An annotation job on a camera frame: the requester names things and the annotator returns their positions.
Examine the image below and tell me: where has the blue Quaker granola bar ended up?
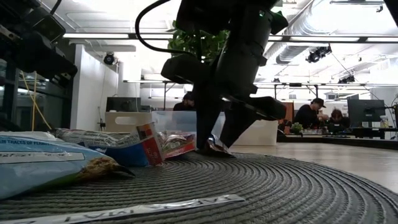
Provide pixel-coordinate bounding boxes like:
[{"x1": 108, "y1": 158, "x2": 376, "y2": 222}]
[{"x1": 0, "y1": 130, "x2": 136, "y2": 200}]

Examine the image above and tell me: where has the small potted plant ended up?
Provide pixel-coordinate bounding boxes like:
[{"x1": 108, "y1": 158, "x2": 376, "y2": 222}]
[{"x1": 290, "y1": 122, "x2": 304, "y2": 135}]

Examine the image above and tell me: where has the black ceiling spotlight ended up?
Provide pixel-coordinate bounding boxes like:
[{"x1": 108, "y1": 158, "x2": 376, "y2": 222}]
[
  {"x1": 338, "y1": 74, "x2": 356, "y2": 85},
  {"x1": 305, "y1": 44, "x2": 333, "y2": 64}
]

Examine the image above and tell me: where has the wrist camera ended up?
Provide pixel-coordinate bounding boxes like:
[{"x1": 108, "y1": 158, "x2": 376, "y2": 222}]
[
  {"x1": 160, "y1": 54, "x2": 213, "y2": 85},
  {"x1": 30, "y1": 14, "x2": 67, "y2": 43}
]

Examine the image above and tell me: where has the black computer monitor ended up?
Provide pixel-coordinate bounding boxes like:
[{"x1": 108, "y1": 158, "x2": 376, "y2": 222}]
[{"x1": 347, "y1": 99, "x2": 386, "y2": 128}]

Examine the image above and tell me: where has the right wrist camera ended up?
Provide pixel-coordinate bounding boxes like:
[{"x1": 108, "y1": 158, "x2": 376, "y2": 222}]
[{"x1": 160, "y1": 54, "x2": 213, "y2": 85}]

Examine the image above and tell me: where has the blue red granola bar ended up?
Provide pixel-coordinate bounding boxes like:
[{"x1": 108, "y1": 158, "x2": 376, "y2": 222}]
[{"x1": 54, "y1": 122, "x2": 165, "y2": 168}]

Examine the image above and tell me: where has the black office desk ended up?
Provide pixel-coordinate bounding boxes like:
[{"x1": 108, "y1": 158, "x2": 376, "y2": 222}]
[{"x1": 351, "y1": 126, "x2": 398, "y2": 140}]

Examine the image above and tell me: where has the round grey woven mat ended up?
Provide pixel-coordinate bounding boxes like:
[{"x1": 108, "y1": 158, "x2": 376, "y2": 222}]
[{"x1": 0, "y1": 151, "x2": 398, "y2": 224}]

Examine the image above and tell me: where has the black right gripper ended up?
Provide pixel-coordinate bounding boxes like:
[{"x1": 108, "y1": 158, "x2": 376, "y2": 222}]
[{"x1": 195, "y1": 79, "x2": 287, "y2": 151}]

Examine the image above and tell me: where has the red silver granola bar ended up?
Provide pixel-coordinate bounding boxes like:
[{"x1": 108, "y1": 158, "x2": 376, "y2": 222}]
[{"x1": 203, "y1": 134, "x2": 236, "y2": 158}]

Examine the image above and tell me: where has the green leafy tree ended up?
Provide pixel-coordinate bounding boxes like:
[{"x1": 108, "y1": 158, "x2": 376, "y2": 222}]
[{"x1": 167, "y1": 20, "x2": 231, "y2": 63}]

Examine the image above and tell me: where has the red Chewy granola bar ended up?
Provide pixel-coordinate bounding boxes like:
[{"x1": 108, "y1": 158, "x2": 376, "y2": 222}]
[{"x1": 157, "y1": 130, "x2": 197, "y2": 160}]

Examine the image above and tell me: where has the black ceiling camera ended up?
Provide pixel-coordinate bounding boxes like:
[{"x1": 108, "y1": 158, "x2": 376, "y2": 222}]
[{"x1": 103, "y1": 52, "x2": 116, "y2": 66}]

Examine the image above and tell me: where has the orange partition panel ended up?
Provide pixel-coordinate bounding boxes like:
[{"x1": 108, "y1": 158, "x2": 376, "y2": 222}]
[{"x1": 284, "y1": 101, "x2": 295, "y2": 125}]

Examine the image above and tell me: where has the white plastic bin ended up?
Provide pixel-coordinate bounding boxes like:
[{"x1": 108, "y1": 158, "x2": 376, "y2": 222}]
[
  {"x1": 104, "y1": 111, "x2": 154, "y2": 133},
  {"x1": 233, "y1": 119, "x2": 279, "y2": 146}
]

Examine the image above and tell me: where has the black wall screen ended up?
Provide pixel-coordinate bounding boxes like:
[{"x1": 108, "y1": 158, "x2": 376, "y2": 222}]
[{"x1": 106, "y1": 96, "x2": 142, "y2": 113}]

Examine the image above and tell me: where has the black camera cable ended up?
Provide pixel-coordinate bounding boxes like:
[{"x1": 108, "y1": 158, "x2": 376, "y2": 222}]
[{"x1": 135, "y1": 0, "x2": 195, "y2": 57}]

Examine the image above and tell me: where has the person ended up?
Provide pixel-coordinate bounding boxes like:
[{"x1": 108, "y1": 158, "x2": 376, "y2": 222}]
[
  {"x1": 328, "y1": 108, "x2": 348, "y2": 133},
  {"x1": 172, "y1": 91, "x2": 197, "y2": 112},
  {"x1": 294, "y1": 97, "x2": 330, "y2": 131}
]

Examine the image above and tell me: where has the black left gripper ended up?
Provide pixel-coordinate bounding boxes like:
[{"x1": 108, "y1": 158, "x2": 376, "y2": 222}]
[{"x1": 0, "y1": 18, "x2": 78, "y2": 88}]

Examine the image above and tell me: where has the silver wrapper strip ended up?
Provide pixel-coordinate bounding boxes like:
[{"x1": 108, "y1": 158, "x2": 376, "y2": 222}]
[{"x1": 0, "y1": 194, "x2": 246, "y2": 224}]

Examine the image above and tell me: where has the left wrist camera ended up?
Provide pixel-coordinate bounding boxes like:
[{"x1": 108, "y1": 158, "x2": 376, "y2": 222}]
[{"x1": 30, "y1": 14, "x2": 67, "y2": 43}]

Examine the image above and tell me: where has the yellow extension cable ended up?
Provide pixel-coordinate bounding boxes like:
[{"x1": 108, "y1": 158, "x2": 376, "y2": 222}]
[{"x1": 20, "y1": 70, "x2": 53, "y2": 132}]

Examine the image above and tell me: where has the clear plastic bin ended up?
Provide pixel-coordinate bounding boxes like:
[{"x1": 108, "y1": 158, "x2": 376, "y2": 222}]
[{"x1": 151, "y1": 110, "x2": 226, "y2": 147}]

